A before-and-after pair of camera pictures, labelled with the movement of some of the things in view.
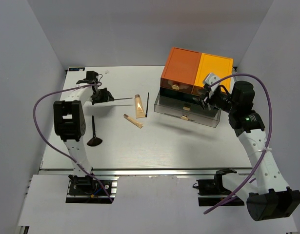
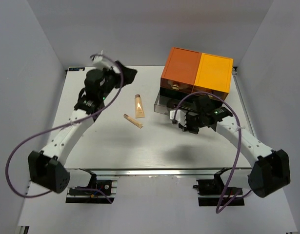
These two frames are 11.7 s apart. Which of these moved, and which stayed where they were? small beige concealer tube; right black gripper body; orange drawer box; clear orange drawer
Moved: right black gripper body
Stayed: clear orange drawer; small beige concealer tube; orange drawer box
